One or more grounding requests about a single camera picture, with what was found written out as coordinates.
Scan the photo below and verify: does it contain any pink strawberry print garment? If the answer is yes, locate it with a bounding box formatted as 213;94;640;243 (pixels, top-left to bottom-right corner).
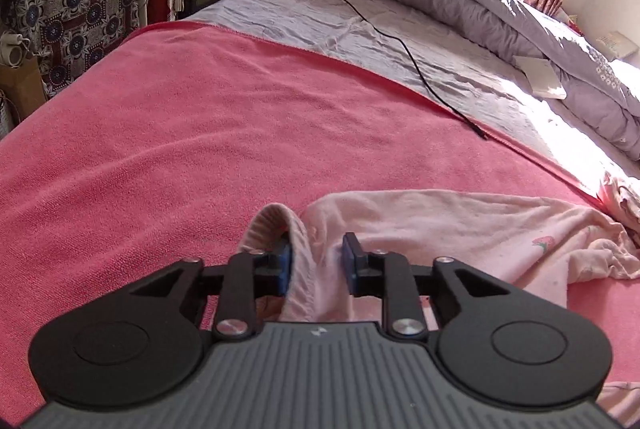
238;172;640;425

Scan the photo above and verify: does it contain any pink terry bed blanket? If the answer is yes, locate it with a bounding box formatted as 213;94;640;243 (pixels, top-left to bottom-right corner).
0;20;640;428

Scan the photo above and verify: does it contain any white paper sheet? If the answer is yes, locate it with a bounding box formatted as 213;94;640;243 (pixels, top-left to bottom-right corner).
514;56;567;100

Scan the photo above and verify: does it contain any grey wrinkled bed sheet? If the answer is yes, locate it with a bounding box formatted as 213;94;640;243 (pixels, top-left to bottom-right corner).
192;0;639;190

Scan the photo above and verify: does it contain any black charging cable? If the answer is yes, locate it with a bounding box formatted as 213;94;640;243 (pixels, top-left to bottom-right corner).
246;0;490;140

